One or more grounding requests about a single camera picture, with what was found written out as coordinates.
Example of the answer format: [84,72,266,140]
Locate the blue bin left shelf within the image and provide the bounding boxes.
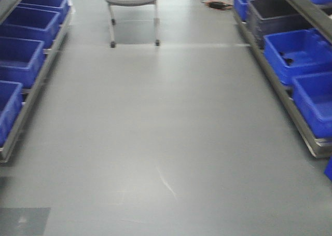
[1,37,46,89]
[1,7,60,49]
[19,0,70,24]
[1,80,23,147]

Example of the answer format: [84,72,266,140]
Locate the steel shelf rail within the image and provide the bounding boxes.
[233,0,331,158]
[1,0,71,163]

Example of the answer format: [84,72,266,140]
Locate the steel left shelf rail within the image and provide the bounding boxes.
[1,0,71,163]

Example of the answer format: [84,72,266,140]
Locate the blue plastic bottle part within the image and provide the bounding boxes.
[324,157,332,181]

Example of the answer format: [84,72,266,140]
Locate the steel right shelf rail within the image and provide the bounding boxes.
[233,0,331,158]

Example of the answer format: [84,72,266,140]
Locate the orange cable with adapter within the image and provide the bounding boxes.
[202,0,236,11]

